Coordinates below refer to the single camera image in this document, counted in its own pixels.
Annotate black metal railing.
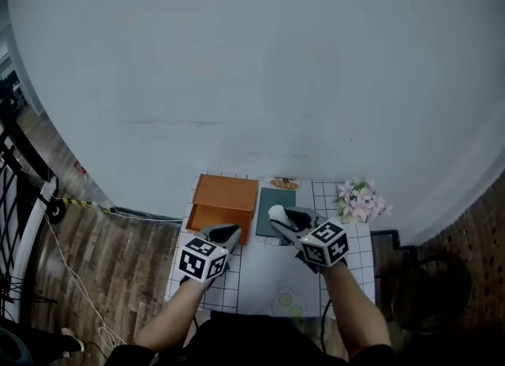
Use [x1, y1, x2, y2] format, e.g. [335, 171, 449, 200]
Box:
[0, 99, 61, 318]

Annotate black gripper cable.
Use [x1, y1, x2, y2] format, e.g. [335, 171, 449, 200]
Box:
[319, 297, 335, 354]

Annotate white power strip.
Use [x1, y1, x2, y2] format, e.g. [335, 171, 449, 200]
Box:
[60, 327, 86, 358]

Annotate white checked tablecloth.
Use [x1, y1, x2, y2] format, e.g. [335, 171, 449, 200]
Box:
[164, 171, 376, 319]

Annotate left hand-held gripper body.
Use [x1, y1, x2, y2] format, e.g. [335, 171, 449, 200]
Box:
[178, 235, 232, 289]

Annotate pink flowers in pot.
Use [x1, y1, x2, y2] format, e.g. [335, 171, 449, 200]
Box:
[332, 177, 394, 225]

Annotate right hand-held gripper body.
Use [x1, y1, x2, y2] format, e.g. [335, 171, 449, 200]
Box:
[294, 218, 350, 275]

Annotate person's right forearm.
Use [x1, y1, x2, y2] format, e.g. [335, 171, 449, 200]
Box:
[320, 263, 392, 354]

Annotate white post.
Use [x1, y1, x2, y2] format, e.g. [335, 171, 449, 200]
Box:
[6, 180, 61, 319]

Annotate small black wheel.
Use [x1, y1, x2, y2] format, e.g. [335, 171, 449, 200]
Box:
[46, 200, 68, 224]

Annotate orange drawer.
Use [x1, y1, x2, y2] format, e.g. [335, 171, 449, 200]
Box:
[185, 203, 254, 246]

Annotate grey-green flat tray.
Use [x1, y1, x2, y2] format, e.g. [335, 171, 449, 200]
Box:
[255, 187, 297, 240]

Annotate person's left forearm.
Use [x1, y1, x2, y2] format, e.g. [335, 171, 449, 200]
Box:
[133, 277, 207, 354]

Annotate person's black clothing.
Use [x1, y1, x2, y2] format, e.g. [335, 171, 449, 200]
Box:
[103, 310, 400, 366]

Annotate black padded case lid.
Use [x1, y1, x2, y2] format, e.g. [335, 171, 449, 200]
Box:
[0, 326, 33, 366]

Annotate thin white cable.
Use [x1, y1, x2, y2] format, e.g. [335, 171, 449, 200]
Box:
[42, 213, 128, 346]

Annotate clear plastic water bottle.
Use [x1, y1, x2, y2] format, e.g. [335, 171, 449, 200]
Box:
[73, 160, 116, 210]

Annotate yellow-black striped cable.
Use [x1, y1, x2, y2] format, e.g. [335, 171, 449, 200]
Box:
[58, 196, 114, 214]

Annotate glass door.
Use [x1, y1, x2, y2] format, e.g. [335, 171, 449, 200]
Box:
[0, 23, 45, 118]

